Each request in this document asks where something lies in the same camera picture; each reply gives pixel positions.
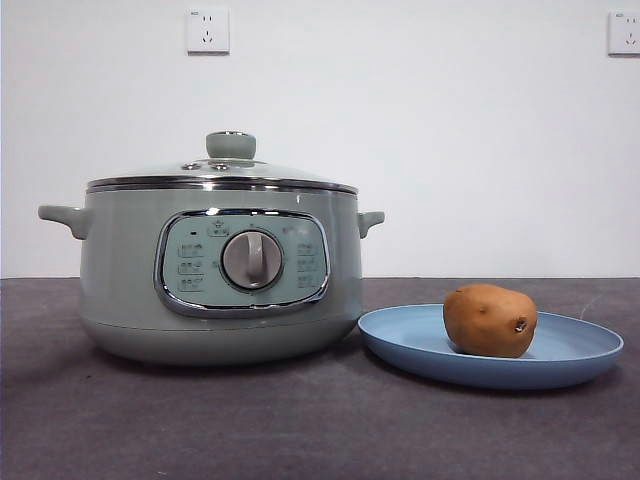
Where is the glass lid with green knob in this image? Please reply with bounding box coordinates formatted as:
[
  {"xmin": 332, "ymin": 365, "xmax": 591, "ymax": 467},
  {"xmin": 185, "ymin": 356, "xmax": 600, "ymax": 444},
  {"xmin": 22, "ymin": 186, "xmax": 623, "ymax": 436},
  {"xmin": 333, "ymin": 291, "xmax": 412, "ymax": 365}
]
[{"xmin": 84, "ymin": 130, "xmax": 359, "ymax": 195}]

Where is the brown potato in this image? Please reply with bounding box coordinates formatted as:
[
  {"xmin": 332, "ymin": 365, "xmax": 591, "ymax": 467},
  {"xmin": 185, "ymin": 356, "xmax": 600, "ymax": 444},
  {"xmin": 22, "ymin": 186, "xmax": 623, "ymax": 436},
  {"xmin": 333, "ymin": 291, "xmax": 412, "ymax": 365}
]
[{"xmin": 442, "ymin": 283, "xmax": 540, "ymax": 359}]

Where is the blue round plate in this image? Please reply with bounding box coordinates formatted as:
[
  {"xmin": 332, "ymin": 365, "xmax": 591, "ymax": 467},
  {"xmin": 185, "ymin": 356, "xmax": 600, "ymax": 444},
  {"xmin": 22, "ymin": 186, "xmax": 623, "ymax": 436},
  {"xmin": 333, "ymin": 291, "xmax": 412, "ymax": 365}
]
[{"xmin": 357, "ymin": 303, "xmax": 625, "ymax": 391}]

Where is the pale green electric steamer pot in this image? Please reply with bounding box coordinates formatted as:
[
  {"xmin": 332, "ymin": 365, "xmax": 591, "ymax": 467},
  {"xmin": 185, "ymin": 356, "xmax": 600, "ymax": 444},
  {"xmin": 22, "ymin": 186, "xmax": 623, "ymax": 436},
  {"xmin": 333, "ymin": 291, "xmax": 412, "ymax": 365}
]
[{"xmin": 37, "ymin": 185, "xmax": 386, "ymax": 366}]

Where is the white wall socket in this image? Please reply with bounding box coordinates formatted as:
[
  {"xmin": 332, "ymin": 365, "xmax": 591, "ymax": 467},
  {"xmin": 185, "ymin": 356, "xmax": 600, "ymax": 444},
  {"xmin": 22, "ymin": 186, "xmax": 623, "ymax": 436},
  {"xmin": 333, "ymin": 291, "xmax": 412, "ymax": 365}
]
[
  {"xmin": 607, "ymin": 10, "xmax": 640, "ymax": 57},
  {"xmin": 187, "ymin": 7, "xmax": 231, "ymax": 56}
]

